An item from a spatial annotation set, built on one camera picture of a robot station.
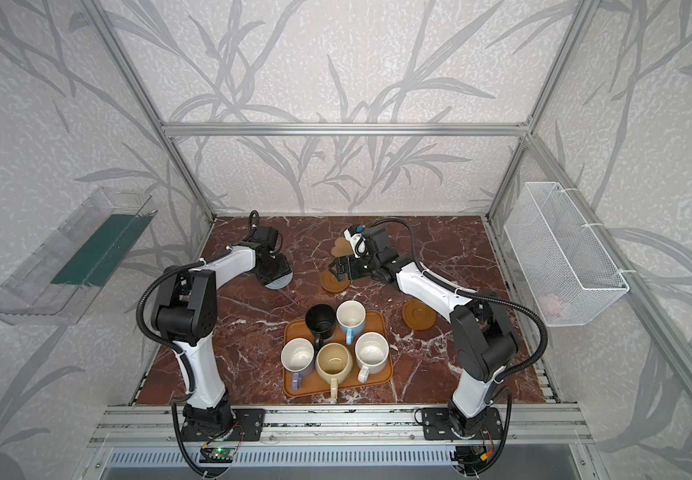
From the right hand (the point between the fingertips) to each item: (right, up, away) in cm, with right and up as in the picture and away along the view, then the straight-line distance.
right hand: (342, 256), depth 88 cm
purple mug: (-12, -29, -4) cm, 31 cm away
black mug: (-6, -18, -3) cm, 19 cm away
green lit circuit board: (-29, -47, -17) cm, 57 cm away
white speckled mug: (+9, -27, -3) cm, 29 cm away
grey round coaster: (-22, -10, +13) cm, 27 cm away
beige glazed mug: (-2, -30, -5) cm, 30 cm away
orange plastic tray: (+10, -20, +4) cm, 23 cm away
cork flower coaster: (-2, +2, +25) cm, 25 cm away
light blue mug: (+3, -19, +3) cm, 20 cm away
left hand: (-20, -3, +13) cm, 24 cm away
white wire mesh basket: (+49, -2, -27) cm, 56 cm away
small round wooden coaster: (-5, -10, +13) cm, 17 cm away
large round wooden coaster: (+24, -19, +6) cm, 31 cm away
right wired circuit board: (+32, -47, -17) cm, 60 cm away
